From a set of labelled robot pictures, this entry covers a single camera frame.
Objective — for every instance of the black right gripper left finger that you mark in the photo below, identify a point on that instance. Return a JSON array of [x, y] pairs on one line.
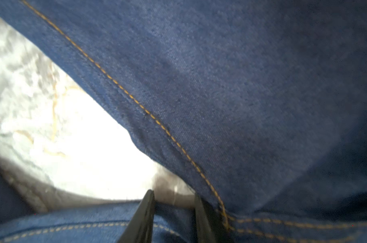
[[140, 227]]

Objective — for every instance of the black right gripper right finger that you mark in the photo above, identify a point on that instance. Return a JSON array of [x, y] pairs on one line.
[[209, 226]]

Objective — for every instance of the blue denim trousers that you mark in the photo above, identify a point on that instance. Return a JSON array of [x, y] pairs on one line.
[[259, 106]]

